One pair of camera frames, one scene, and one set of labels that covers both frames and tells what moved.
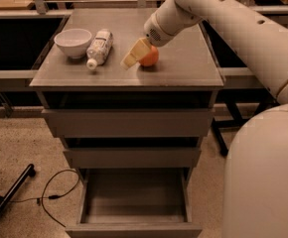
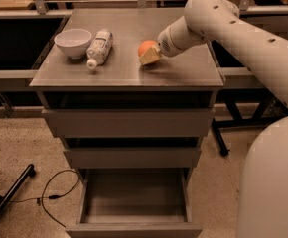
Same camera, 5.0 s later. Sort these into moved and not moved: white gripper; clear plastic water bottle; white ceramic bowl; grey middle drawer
Moved: white gripper
Not moved: white ceramic bowl; clear plastic water bottle; grey middle drawer
